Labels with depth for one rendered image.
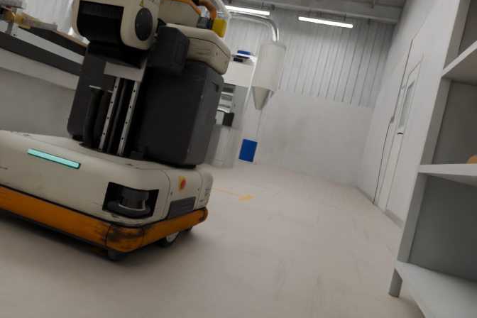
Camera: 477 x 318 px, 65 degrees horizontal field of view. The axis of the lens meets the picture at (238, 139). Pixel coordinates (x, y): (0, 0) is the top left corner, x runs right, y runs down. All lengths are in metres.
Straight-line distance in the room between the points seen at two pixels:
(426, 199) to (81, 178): 1.26
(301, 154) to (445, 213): 10.28
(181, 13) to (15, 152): 0.77
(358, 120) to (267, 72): 3.46
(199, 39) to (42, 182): 0.72
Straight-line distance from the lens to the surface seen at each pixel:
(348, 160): 11.81
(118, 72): 1.45
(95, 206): 1.17
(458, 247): 1.72
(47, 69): 2.75
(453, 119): 1.70
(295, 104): 12.01
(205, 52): 1.43
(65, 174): 1.23
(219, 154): 5.73
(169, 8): 1.60
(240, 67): 5.81
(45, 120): 3.12
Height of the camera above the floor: 0.43
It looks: 1 degrees up
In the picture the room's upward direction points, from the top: 14 degrees clockwise
